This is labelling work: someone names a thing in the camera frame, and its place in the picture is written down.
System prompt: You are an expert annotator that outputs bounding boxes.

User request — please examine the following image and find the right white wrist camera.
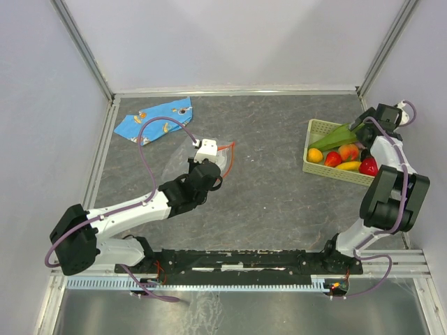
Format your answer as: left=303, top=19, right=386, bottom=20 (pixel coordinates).
left=396, top=100, right=415, bottom=127

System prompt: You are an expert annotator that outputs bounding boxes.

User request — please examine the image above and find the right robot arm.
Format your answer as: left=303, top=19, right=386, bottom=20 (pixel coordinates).
left=320, top=100, right=430, bottom=273

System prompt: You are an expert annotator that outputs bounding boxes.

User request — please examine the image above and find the red strawberry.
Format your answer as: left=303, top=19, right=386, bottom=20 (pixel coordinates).
left=324, top=151, right=343, bottom=168

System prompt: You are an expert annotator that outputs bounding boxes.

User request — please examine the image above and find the purple cable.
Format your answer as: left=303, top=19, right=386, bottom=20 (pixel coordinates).
left=330, top=100, right=418, bottom=299
left=44, top=117, right=198, bottom=303

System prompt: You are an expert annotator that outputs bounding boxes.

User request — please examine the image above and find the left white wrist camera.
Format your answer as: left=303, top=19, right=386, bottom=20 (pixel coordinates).
left=193, top=139, right=218, bottom=163

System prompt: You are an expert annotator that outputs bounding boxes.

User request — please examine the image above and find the green leaf vegetable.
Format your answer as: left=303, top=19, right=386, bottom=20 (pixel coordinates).
left=308, top=124, right=363, bottom=151

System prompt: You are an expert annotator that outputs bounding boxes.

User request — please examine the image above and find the orange peach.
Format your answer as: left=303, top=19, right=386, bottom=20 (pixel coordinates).
left=338, top=143, right=360, bottom=162

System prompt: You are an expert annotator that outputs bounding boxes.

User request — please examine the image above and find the small orange mango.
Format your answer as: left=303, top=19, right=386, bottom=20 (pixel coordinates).
left=307, top=148, right=323, bottom=164

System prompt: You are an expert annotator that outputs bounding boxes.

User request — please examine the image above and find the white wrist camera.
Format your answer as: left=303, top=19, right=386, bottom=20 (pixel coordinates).
left=396, top=100, right=415, bottom=127
left=193, top=139, right=218, bottom=163

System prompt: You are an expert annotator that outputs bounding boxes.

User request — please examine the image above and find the light blue cable duct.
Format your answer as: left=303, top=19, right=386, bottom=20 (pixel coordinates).
left=66, top=274, right=332, bottom=292

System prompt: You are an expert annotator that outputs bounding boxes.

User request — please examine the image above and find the red apple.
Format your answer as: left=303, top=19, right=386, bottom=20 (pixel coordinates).
left=358, top=157, right=379, bottom=177

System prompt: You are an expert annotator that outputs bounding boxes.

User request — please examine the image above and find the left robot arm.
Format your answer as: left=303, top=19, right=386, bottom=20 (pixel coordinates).
left=45, top=158, right=223, bottom=276

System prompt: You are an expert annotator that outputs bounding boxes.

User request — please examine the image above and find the yellow banana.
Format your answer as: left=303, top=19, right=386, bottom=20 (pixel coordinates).
left=335, top=161, right=361, bottom=171

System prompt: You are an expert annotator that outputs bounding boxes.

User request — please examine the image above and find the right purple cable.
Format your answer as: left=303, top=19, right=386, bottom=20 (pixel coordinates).
left=330, top=100, right=418, bottom=299

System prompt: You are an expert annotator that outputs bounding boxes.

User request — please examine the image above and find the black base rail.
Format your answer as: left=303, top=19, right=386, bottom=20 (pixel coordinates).
left=129, top=249, right=363, bottom=286

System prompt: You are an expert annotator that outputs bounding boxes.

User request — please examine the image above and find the pale green plastic basket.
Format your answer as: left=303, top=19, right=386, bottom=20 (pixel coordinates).
left=302, top=119, right=375, bottom=186

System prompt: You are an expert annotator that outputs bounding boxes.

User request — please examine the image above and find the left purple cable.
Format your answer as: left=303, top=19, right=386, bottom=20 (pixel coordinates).
left=44, top=117, right=198, bottom=303

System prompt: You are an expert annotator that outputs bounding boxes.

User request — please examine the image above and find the clear zip top bag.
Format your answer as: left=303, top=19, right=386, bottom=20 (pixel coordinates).
left=161, top=137, right=235, bottom=182

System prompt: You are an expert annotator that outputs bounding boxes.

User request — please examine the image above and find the blue patterned cloth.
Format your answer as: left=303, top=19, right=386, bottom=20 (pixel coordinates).
left=113, top=96, right=194, bottom=147

